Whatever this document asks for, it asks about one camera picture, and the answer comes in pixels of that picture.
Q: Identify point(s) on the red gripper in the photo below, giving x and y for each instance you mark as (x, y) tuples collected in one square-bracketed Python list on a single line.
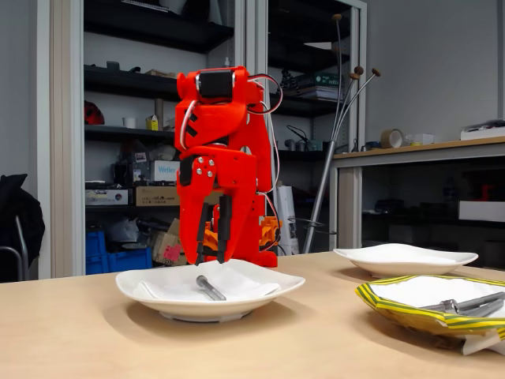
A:
[(233, 174)]

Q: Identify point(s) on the red robot arm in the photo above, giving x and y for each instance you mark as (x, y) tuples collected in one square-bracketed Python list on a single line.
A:
[(221, 118)]

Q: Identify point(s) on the orange table clamp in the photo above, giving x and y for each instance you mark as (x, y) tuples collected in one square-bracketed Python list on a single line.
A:
[(270, 233), (211, 237)]

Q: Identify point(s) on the cardboard box with pink sticker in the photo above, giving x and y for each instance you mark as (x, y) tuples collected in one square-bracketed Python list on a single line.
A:
[(161, 241)]

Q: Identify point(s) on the long brown cardboard box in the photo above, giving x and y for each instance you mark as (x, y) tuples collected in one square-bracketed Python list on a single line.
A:
[(158, 196)]

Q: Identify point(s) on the white Weller box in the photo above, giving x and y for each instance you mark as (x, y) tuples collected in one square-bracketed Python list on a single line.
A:
[(165, 169)]

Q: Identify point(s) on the low blue plastic crate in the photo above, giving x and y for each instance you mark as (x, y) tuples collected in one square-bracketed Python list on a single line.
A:
[(130, 260)]

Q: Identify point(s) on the crumpled white paper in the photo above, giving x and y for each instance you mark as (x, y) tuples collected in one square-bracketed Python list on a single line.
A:
[(169, 125)]

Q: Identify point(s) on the metal coat stand wooden knobs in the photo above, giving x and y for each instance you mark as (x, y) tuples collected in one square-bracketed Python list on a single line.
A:
[(315, 209)]

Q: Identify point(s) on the white square ceramic plate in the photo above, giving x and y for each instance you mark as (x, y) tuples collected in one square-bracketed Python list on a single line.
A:
[(158, 305), (394, 269)]

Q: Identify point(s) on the white printed box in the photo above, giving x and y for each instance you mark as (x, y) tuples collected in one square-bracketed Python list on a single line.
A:
[(106, 197)]

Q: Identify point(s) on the small yellow box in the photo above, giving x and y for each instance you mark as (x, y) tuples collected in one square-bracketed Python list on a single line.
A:
[(152, 124)]

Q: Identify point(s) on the tall blue plastic crate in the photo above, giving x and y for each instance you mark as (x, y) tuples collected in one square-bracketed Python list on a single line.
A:
[(96, 245)]

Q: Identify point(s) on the brown cardboard tube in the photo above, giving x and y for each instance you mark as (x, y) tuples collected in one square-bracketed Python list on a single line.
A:
[(159, 107)]

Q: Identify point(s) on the white cup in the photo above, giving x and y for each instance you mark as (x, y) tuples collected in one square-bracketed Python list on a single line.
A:
[(129, 122)]

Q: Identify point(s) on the wooden block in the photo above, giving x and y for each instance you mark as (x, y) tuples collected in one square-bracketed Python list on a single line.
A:
[(159, 73)]

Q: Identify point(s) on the white plastic bottle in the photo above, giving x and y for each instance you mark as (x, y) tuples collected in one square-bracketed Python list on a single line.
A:
[(227, 62)]

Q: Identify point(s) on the black flexible tripod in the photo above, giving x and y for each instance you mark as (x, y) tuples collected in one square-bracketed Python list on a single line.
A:
[(288, 81)]

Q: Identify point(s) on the red black helmet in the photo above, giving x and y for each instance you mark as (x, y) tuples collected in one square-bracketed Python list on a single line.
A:
[(92, 114)]

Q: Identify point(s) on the grey metal shelving cabinet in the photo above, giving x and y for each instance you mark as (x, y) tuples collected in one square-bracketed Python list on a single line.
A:
[(63, 158), (360, 39)]

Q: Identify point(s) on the stack of papers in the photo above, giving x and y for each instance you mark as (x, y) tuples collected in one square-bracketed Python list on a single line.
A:
[(319, 93)]

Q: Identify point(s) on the green flat box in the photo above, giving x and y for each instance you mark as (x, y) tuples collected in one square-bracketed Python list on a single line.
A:
[(323, 80)]

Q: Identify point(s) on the dark grey small box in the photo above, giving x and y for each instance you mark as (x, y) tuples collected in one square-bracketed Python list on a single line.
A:
[(113, 66)]

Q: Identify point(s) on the grey metal chair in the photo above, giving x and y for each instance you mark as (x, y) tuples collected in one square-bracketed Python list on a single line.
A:
[(21, 237)]

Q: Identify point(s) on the black jacket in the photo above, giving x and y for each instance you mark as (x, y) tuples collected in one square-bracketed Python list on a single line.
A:
[(19, 213)]

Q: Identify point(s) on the brown tape roll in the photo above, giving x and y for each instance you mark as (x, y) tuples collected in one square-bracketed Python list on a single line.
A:
[(390, 138)]

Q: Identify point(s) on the yellow green striped paper plate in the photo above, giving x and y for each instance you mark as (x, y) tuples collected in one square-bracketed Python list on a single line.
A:
[(394, 310)]

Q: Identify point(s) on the small white box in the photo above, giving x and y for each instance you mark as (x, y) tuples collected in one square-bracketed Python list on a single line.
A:
[(424, 138)]

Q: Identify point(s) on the white cardboard box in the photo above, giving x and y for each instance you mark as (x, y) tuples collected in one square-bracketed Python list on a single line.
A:
[(485, 211)]

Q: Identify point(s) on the grey sideboard with wooden top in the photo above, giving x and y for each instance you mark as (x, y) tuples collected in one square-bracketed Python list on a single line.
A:
[(481, 152)]

